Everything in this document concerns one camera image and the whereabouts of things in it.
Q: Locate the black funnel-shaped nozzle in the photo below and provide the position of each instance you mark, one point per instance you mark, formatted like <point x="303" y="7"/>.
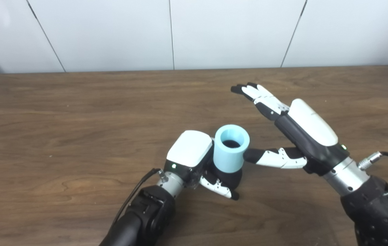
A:
<point x="233" y="179"/>

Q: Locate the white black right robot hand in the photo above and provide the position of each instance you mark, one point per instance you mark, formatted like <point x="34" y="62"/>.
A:
<point x="311" y="124"/>

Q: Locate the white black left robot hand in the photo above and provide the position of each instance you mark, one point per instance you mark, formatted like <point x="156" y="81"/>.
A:
<point x="190" y="147"/>

